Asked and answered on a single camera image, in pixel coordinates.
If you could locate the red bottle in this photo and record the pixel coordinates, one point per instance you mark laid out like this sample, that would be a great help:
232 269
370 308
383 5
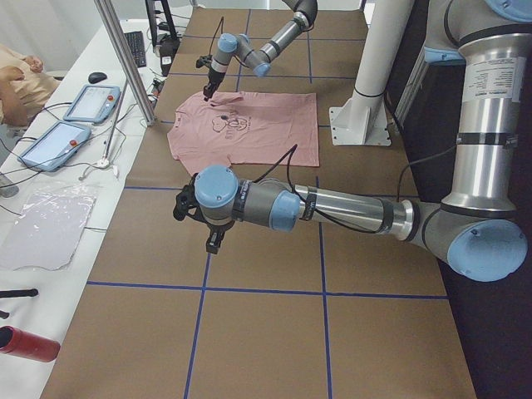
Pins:
19 343

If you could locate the black power box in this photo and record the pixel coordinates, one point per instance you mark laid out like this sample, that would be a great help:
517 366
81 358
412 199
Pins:
166 48

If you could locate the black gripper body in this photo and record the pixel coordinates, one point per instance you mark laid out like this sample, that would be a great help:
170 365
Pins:
217 229
213 76

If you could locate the teach pendant tablet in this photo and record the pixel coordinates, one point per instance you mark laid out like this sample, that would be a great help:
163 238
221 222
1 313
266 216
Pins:
94 103
55 147

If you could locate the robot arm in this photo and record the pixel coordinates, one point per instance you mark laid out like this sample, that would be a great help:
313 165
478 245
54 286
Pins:
472 228
259 61

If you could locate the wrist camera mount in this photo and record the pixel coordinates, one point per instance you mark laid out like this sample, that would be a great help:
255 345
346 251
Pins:
203 61
187 206

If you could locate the person in beige clothes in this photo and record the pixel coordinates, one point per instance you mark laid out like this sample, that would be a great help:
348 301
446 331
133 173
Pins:
25 87

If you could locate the black keyboard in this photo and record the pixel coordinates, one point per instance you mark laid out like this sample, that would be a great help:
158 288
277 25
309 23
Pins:
135 41

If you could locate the pink t-shirt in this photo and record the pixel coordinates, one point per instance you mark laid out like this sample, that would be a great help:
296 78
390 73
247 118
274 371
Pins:
245 128

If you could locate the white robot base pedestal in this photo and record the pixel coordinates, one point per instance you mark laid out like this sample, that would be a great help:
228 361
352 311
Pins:
362 119

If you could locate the silver reacher rod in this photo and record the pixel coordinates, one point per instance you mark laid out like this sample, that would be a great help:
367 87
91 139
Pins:
104 162

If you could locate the clear plastic bag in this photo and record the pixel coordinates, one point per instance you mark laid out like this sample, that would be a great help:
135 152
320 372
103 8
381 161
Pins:
49 228

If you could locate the black computer mouse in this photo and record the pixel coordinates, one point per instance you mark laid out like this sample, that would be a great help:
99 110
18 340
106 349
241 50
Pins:
96 77

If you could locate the aluminium frame post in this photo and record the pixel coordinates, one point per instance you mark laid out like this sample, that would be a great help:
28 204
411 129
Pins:
113 27

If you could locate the lower teach pendant tablet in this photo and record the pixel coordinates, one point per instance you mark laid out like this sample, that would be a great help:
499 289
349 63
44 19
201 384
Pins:
55 147

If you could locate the upper teach pendant tablet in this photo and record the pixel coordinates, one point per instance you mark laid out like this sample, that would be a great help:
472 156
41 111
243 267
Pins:
94 103

